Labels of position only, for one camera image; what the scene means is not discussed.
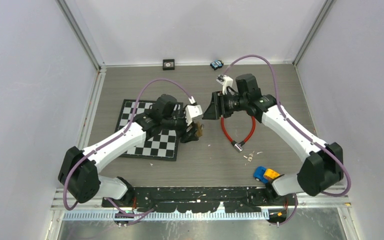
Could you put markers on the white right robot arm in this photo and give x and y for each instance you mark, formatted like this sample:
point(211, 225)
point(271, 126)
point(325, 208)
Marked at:
point(321, 162)

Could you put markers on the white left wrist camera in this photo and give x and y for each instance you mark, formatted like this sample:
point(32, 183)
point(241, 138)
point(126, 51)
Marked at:
point(192, 112)

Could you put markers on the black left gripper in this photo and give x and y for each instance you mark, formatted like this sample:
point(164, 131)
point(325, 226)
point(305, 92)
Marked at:
point(189, 135)

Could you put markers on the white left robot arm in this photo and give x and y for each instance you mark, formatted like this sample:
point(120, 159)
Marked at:
point(80, 171)

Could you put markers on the silver key bunch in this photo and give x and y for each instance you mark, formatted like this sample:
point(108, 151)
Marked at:
point(250, 156)

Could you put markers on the brass padlock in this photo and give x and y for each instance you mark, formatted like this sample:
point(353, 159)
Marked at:
point(198, 129)

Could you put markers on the blue owl eraser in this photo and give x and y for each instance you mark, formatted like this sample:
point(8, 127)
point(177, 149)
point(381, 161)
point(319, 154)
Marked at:
point(217, 64)

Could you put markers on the blue yellow toy car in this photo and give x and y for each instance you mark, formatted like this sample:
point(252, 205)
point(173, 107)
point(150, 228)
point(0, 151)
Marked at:
point(265, 175)

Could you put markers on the red cable lock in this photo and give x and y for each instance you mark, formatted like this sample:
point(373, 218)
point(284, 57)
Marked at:
point(238, 136)

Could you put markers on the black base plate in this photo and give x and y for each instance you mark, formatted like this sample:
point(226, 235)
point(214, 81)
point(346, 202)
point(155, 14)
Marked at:
point(234, 199)

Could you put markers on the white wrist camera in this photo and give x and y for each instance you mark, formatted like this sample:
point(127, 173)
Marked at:
point(225, 81)
point(192, 112)

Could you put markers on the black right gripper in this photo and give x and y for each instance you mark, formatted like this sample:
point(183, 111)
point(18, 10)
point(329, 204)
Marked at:
point(217, 107)

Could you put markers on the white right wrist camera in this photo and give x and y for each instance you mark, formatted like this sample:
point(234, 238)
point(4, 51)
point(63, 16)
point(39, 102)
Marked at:
point(225, 81)

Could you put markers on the small black square box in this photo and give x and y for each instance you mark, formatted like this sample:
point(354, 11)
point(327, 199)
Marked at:
point(168, 65)

